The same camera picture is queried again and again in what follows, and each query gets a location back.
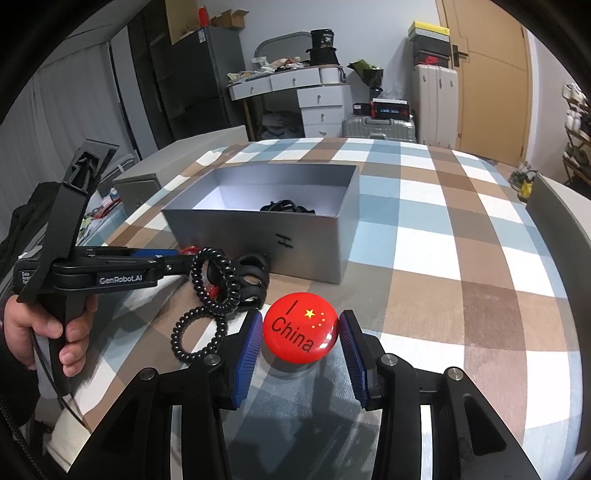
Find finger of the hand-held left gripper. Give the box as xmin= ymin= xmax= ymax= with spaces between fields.
xmin=74 ymin=246 xmax=183 ymax=260
xmin=150 ymin=256 xmax=197 ymax=278

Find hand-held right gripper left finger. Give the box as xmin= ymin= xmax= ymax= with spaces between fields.
xmin=67 ymin=310 xmax=264 ymax=480

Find open cardboard boxes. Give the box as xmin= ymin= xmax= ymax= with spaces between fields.
xmin=210 ymin=8 xmax=248 ymax=31

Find black box with red stripe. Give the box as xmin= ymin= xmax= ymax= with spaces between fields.
xmin=353 ymin=99 xmax=412 ymax=122

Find person's left hand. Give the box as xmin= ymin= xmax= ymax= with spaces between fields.
xmin=4 ymin=292 xmax=100 ymax=379

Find shoes on floor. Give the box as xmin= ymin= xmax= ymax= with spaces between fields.
xmin=510 ymin=168 xmax=539 ymax=200

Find green wrapped bouquet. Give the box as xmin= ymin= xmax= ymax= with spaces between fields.
xmin=347 ymin=59 xmax=385 ymax=91

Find dark refrigerator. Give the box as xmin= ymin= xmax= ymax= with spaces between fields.
xmin=151 ymin=25 xmax=246 ymax=149

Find dark wardrobe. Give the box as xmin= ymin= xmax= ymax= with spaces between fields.
xmin=127 ymin=0 xmax=204 ymax=153

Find wooden shoe rack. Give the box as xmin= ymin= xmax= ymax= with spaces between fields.
xmin=561 ymin=83 xmax=591 ymax=186

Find white desk with drawers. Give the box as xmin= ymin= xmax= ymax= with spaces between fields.
xmin=229 ymin=65 xmax=354 ymax=140

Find black bag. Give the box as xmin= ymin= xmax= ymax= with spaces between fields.
xmin=307 ymin=46 xmax=342 ymax=66

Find grey arched chair back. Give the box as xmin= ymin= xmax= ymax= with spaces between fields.
xmin=254 ymin=31 xmax=311 ymax=62

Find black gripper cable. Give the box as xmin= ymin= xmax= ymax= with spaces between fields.
xmin=31 ymin=332 xmax=85 ymax=422

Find black printed box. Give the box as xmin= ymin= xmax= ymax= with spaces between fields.
xmin=310 ymin=28 xmax=336 ymax=51

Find silver suitcase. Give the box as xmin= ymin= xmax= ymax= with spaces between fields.
xmin=342 ymin=115 xmax=417 ymax=142

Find yellow shoe box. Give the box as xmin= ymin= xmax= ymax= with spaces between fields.
xmin=407 ymin=21 xmax=451 ymax=42

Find pile of grey clothes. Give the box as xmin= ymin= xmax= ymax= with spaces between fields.
xmin=262 ymin=113 xmax=302 ymax=140

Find black and red shoe boxes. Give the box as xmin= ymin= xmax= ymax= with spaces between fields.
xmin=410 ymin=39 xmax=451 ymax=68

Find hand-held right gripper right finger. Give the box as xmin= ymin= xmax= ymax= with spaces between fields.
xmin=339 ymin=309 xmax=532 ymax=480

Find dark clothing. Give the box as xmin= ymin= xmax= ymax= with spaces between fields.
xmin=0 ymin=182 xmax=62 ymax=260

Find rows of shoes on rack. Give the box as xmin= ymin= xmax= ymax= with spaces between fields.
xmin=562 ymin=82 xmax=591 ymax=136

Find red round badge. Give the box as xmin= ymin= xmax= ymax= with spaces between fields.
xmin=262 ymin=292 xmax=340 ymax=366

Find person's left forearm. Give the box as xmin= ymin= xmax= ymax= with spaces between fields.
xmin=0 ymin=355 xmax=61 ymax=437

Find white suitcase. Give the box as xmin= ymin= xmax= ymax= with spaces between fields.
xmin=412 ymin=65 xmax=461 ymax=147

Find grey upholstered bench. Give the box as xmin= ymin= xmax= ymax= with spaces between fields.
xmin=113 ymin=124 xmax=250 ymax=205
xmin=526 ymin=174 xmax=591 ymax=333

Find checked tablecloth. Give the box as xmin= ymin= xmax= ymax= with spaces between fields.
xmin=78 ymin=136 xmax=580 ymax=480

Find desk clutter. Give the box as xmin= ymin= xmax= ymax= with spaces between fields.
xmin=226 ymin=55 xmax=311 ymax=85

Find silver cardboard box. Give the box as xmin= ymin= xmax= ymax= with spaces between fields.
xmin=161 ymin=164 xmax=361 ymax=284

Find wooden door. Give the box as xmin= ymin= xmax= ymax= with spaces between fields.
xmin=436 ymin=0 xmax=544 ymax=168

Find grey curtain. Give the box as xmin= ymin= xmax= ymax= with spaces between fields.
xmin=9 ymin=23 xmax=160 ymax=241

